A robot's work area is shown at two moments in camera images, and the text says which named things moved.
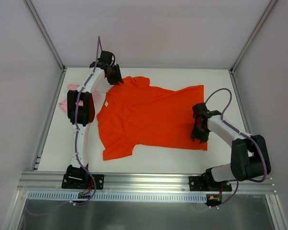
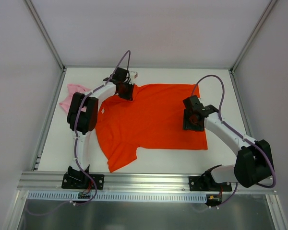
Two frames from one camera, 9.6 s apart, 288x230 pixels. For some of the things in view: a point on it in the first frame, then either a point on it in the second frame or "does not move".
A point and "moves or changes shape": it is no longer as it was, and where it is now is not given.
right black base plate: (207, 183) does not move
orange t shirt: (135, 113) moves or changes shape
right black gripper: (199, 129) -> (192, 122)
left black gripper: (115, 74) -> (126, 91)
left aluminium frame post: (44, 32) does not move
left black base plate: (82, 181) does not move
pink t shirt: (96, 96) does not move
